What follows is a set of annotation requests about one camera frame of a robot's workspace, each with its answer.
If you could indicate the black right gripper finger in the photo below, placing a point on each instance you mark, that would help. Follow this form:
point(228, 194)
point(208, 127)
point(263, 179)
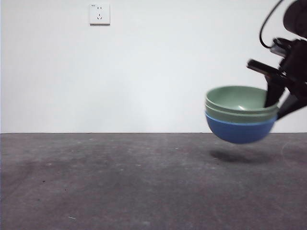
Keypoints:
point(273, 92)
point(291, 104)

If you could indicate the green ribbed plastic bowl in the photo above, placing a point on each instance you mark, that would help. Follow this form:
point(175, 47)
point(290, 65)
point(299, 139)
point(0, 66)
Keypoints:
point(230, 98)
point(239, 118)

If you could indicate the blue ribbed plastic bowl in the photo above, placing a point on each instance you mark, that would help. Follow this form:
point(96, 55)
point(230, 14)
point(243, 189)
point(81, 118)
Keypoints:
point(239, 133)

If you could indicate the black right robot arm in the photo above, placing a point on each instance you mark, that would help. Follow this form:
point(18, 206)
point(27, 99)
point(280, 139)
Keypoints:
point(297, 14)

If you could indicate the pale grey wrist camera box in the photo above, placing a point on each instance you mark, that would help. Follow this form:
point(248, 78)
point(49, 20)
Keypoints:
point(279, 48)

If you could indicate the white wall socket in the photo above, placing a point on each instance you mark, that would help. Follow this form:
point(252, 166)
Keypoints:
point(99, 14)

